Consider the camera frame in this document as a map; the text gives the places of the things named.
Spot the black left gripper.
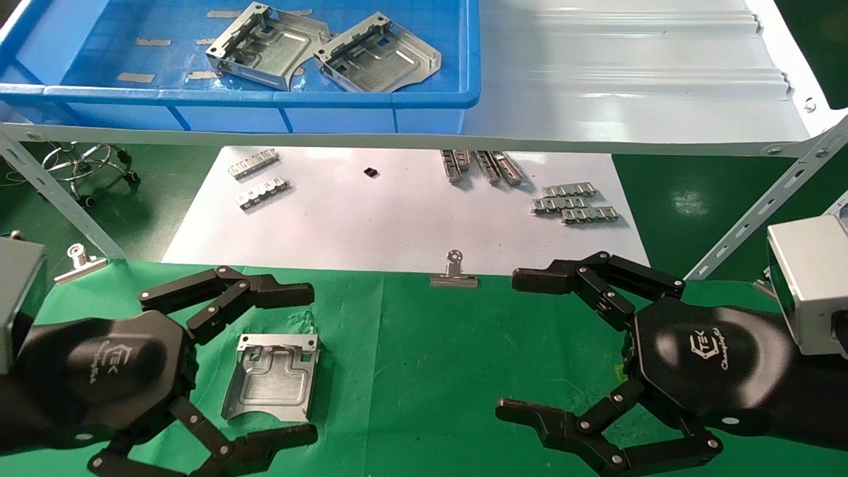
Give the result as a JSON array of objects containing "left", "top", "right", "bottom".
[{"left": 15, "top": 310, "right": 319, "bottom": 477}]

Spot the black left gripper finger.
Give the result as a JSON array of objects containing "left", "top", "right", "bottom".
[{"left": 139, "top": 266, "right": 315, "bottom": 347}]

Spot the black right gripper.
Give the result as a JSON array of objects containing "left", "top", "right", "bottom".
[{"left": 496, "top": 250, "right": 797, "bottom": 476}]

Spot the stamped metal bracket plate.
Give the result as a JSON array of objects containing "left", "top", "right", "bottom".
[
  {"left": 220, "top": 333, "right": 321, "bottom": 423},
  {"left": 205, "top": 2, "right": 331, "bottom": 91},
  {"left": 313, "top": 12, "right": 442, "bottom": 93}
]

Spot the small notched metal strip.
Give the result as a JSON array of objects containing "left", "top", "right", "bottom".
[
  {"left": 236, "top": 176, "right": 291, "bottom": 211},
  {"left": 229, "top": 149, "right": 280, "bottom": 180}
]

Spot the silver binder clip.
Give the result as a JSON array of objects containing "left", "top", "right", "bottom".
[
  {"left": 431, "top": 250, "right": 479, "bottom": 288},
  {"left": 54, "top": 243, "right": 108, "bottom": 285}
]

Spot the white paper sheet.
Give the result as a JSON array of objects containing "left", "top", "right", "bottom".
[{"left": 162, "top": 147, "right": 651, "bottom": 276}]

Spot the green cloth mat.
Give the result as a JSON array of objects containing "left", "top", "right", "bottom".
[{"left": 0, "top": 258, "right": 848, "bottom": 477}]

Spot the chrome stool base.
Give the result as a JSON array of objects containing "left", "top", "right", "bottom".
[{"left": 42, "top": 142, "right": 140, "bottom": 207}]

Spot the perforated metal shelf strut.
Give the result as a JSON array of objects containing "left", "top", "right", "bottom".
[
  {"left": 0, "top": 126, "right": 129, "bottom": 260},
  {"left": 684, "top": 118, "right": 848, "bottom": 281}
]

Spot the white corrugated shelf panel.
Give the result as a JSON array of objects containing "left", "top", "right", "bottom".
[{"left": 0, "top": 0, "right": 848, "bottom": 158}]

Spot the blue plastic bin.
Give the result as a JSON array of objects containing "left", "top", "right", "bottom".
[{"left": 0, "top": 0, "right": 482, "bottom": 133}]

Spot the short metal rail piece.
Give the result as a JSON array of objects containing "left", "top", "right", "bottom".
[
  {"left": 475, "top": 151, "right": 525, "bottom": 187},
  {"left": 441, "top": 150, "right": 473, "bottom": 184}
]

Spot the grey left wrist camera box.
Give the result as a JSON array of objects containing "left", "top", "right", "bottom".
[{"left": 0, "top": 231, "right": 46, "bottom": 373}]

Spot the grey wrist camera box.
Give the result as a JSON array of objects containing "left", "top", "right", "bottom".
[
  {"left": 0, "top": 231, "right": 46, "bottom": 373},
  {"left": 767, "top": 213, "right": 848, "bottom": 358}
]

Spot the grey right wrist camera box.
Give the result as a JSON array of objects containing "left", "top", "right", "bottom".
[{"left": 767, "top": 213, "right": 848, "bottom": 358}]

